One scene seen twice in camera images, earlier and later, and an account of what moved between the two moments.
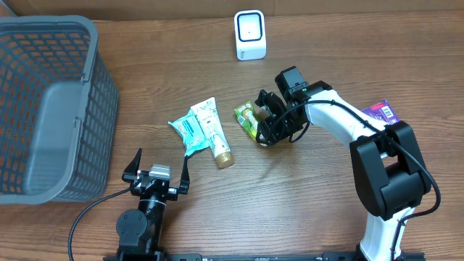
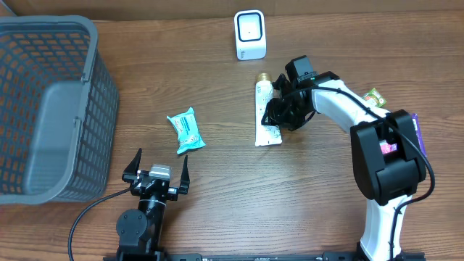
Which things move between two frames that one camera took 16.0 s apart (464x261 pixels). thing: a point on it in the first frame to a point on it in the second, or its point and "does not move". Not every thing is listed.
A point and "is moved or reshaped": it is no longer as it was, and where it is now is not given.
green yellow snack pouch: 246,116 to 375,97
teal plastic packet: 191,130 is moved or reshaped
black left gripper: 154,185 does not move
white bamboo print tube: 208,114 to 264,135
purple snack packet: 382,112 is moved or reshaped
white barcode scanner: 250,35 does not move
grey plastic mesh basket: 59,111 does not move
